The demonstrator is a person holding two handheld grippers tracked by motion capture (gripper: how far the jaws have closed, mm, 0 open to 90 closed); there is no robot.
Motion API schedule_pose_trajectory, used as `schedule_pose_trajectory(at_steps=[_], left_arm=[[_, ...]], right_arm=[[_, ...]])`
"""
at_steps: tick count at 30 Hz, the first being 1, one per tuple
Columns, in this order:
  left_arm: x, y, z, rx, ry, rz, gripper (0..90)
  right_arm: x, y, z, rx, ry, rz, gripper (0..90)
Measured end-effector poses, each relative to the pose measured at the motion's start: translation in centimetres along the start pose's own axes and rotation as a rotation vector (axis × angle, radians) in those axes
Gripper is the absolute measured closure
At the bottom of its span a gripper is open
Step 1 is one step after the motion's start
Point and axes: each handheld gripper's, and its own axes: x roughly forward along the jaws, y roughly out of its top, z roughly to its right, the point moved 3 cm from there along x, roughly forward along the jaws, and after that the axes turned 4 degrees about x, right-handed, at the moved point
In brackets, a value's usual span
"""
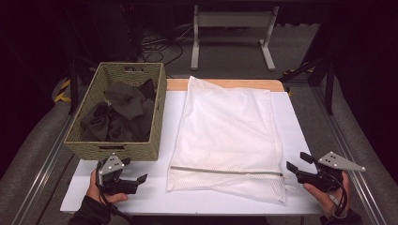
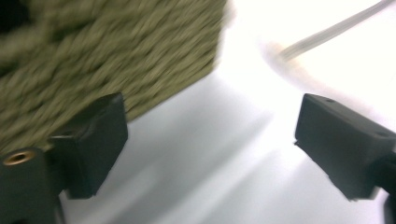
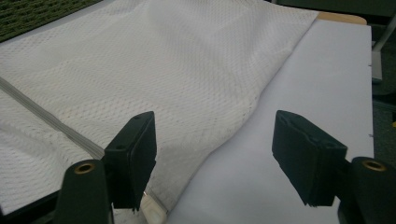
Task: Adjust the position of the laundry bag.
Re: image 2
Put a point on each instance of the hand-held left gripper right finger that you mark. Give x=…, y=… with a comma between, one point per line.
x=342, y=146

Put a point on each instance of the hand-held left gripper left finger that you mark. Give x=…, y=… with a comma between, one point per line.
x=93, y=146

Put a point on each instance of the olive woven basket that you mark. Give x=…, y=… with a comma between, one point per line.
x=102, y=53

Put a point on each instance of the pale grey strip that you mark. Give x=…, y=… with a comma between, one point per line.
x=330, y=32

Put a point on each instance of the white board sheet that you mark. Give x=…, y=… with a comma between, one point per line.
x=218, y=161

